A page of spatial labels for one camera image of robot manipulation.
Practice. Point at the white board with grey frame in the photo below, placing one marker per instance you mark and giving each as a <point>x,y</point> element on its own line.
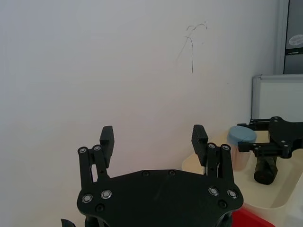
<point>277,99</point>

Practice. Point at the blue-lidded translucent cup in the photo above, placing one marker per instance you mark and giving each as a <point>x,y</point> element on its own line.
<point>240,137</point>

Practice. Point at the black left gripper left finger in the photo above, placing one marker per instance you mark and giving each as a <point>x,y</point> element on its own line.
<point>107,146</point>

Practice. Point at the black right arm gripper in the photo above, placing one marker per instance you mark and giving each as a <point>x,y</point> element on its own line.
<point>281,134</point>

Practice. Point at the small black piece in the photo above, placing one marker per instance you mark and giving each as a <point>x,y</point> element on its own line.
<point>67,223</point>

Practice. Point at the grey framed glass door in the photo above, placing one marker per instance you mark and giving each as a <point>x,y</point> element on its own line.
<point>292,35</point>

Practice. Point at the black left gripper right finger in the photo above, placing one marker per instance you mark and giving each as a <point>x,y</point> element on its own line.
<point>198,144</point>

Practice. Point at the dark cylindrical object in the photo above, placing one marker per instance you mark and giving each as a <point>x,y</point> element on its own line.
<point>264,173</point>

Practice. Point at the red plastic container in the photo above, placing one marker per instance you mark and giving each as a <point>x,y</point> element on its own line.
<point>248,218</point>

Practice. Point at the cream plastic tray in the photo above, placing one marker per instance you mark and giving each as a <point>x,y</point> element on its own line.
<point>272,194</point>

